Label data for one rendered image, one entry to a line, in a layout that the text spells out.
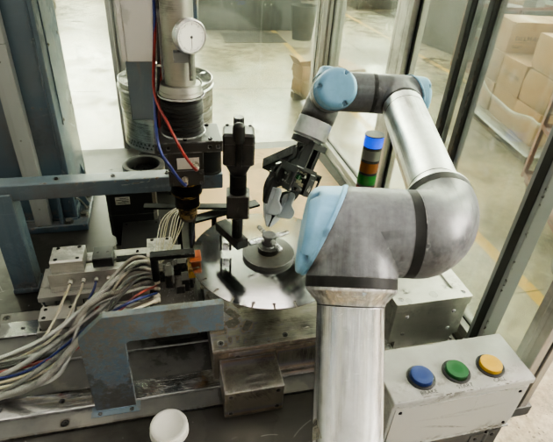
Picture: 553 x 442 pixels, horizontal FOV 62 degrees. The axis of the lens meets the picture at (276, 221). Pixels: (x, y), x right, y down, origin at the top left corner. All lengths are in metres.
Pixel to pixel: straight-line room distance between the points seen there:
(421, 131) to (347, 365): 0.39
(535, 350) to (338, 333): 0.52
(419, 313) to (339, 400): 0.52
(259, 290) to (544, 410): 1.54
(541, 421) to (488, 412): 1.18
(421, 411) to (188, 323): 0.44
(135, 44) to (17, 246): 0.60
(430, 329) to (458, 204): 0.55
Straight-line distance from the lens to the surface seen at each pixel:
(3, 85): 1.33
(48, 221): 1.49
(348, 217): 0.55
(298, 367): 1.04
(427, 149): 0.73
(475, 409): 0.99
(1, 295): 1.33
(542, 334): 0.99
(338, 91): 0.88
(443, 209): 0.59
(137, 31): 0.82
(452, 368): 0.92
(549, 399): 2.28
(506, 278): 0.99
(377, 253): 0.56
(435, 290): 1.08
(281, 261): 0.97
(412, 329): 1.09
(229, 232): 0.93
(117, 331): 0.85
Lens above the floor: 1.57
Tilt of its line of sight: 34 degrees down
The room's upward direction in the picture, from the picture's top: 4 degrees clockwise
